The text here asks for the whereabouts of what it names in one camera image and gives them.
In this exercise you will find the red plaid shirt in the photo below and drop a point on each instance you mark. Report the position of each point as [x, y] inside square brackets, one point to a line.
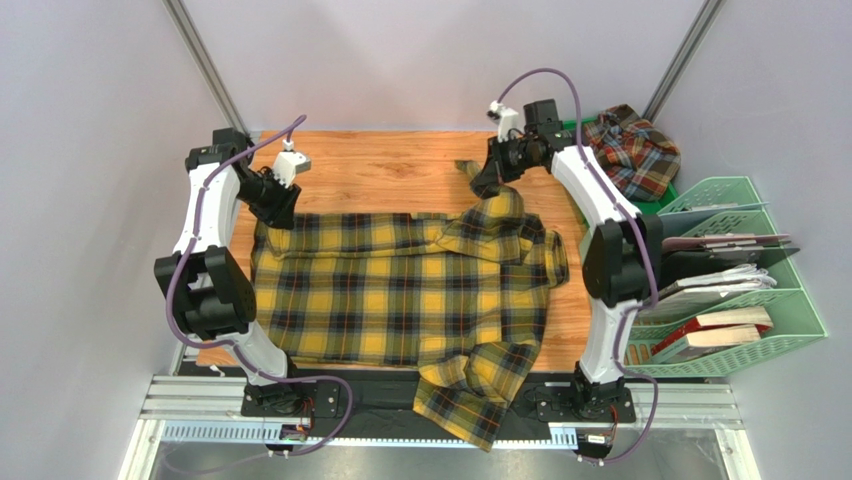
[629, 153]

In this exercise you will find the white paper stack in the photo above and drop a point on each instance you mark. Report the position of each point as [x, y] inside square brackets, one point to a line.
[749, 275]

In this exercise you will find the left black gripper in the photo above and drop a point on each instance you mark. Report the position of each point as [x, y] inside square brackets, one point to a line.
[281, 212]

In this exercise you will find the dark clipboard folder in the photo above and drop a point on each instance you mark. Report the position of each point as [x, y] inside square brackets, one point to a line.
[684, 257]

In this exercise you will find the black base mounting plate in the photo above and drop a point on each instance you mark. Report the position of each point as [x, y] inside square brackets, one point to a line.
[378, 404]

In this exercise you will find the aluminium frame rail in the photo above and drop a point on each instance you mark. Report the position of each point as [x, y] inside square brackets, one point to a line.
[208, 409]

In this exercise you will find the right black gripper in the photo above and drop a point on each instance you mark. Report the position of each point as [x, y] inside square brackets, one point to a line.
[496, 170]

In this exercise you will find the green mesh file organizer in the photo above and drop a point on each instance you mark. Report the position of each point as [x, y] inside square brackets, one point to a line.
[730, 204]

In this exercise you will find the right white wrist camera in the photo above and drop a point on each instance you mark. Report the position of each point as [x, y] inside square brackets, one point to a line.
[505, 118]

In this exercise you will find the yellow plaid long sleeve shirt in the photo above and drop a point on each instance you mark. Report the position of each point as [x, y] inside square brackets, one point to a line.
[460, 298]

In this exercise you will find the red book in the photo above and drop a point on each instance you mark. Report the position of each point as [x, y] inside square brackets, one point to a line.
[710, 333]

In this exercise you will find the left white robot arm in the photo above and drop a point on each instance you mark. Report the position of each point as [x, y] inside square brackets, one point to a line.
[210, 302]

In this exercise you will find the green plastic bin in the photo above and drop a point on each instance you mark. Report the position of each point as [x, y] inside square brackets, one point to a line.
[639, 193]

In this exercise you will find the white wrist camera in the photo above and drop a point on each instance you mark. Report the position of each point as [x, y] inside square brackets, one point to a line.
[288, 164]
[505, 118]

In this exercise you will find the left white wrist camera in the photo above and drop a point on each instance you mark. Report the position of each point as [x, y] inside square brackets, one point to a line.
[288, 164]

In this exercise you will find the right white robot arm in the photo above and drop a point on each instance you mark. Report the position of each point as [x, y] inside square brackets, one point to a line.
[620, 268]

